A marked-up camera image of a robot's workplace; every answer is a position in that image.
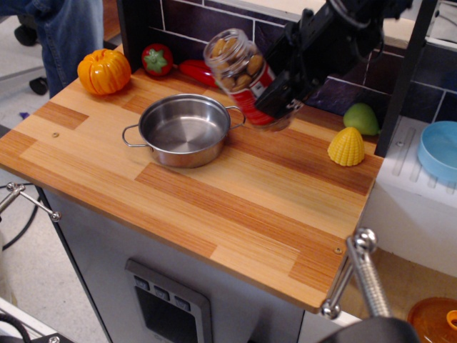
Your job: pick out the orange plastic lid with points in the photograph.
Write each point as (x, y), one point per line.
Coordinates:
(434, 319)

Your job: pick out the orange toy pumpkin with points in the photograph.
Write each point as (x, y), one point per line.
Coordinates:
(104, 72)

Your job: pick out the grey toy dishwasher cabinet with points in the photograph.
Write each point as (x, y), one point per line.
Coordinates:
(145, 291)

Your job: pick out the green toy pear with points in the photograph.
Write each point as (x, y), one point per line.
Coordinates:
(362, 117)

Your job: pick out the person leg in jeans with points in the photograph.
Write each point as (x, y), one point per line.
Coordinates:
(67, 31)

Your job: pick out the red toy tomato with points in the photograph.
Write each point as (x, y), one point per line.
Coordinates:
(157, 59)

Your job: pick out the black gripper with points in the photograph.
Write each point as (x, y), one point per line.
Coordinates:
(331, 41)

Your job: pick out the black shelf post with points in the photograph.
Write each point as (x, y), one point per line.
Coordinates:
(410, 60)

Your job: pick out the almond jar with red label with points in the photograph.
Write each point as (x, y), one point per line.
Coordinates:
(240, 69)

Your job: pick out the metal clamp right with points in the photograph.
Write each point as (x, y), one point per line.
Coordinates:
(381, 326)

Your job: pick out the light blue plastic bowl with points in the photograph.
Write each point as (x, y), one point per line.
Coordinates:
(437, 150)

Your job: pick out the white dish rack counter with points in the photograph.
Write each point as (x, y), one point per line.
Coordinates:
(411, 211)

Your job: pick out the yellow toy corn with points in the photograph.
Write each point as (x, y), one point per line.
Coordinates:
(347, 147)

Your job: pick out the red toy chili pepper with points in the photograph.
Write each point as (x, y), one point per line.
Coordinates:
(198, 70)

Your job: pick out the stainless steel pot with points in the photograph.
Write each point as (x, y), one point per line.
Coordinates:
(183, 130)

